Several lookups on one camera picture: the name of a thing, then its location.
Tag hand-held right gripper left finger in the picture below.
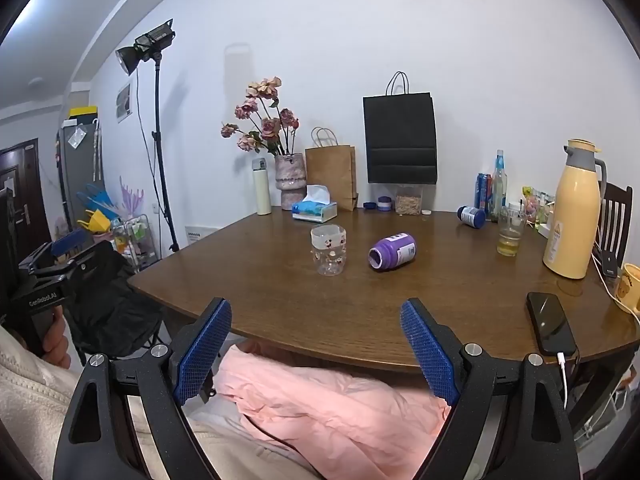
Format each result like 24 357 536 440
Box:
52 297 233 480

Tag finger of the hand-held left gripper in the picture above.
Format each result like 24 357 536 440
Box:
50 230 114 283

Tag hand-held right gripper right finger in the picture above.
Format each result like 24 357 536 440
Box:
399 297 583 480

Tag purple bottle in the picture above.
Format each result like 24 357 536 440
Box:
368 232 417 272

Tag person's left forearm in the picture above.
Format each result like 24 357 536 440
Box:
0 325 91 478

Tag clear printed cup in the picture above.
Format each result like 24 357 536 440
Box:
310 225 347 277

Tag person's left hand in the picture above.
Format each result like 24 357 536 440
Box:
42 305 74 369

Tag blue hangers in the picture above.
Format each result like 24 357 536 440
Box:
76 183 121 221

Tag dark brown door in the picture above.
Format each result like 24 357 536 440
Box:
0 138 53 261

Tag black chair with cloth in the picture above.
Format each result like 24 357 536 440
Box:
65 242 166 356

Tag purple hanger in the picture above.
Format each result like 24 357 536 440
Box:
118 176 146 218

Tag grey refrigerator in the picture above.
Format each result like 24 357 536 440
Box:
57 117 106 226

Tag pink cloth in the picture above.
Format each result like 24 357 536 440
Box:
212 342 453 480

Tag black light stand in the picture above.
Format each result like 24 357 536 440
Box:
150 57 181 253

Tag black smartphone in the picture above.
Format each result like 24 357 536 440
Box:
526 291 578 356

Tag glass with yellow liquid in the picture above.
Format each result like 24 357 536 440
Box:
496 207 527 257

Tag dark blue pill bottle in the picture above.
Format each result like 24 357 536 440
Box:
457 205 487 229

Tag clear grain container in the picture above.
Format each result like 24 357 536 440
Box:
395 186 423 216

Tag blue drink can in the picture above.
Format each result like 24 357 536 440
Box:
475 172 493 211

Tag white thermos bottle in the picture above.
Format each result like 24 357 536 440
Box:
251 157 272 216

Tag colourful snack packet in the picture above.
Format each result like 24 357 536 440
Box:
521 186 543 221

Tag clear bottle blue label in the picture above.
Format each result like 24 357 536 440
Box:
490 149 508 222

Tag blue tissue box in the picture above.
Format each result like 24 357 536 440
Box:
291 185 338 223

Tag yellow thermos jug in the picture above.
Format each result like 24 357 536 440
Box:
543 138 608 280

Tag pink speckled vase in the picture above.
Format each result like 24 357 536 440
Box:
274 152 307 211

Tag brown paper bag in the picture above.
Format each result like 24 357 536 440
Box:
305 127 359 212

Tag yellow mug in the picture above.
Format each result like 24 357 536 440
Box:
614 262 640 315

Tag black studio light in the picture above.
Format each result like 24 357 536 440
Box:
116 18 176 77

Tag black paper bag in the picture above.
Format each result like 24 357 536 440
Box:
363 71 438 185

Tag dried pink flowers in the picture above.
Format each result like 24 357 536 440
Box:
221 76 300 157

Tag dark wooden chair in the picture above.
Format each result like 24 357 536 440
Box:
592 180 633 271

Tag wire rack with hangers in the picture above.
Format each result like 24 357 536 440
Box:
112 214 161 268

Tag white charging cable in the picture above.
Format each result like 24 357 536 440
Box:
556 351 574 411

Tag wall poster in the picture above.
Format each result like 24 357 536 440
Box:
116 82 133 123

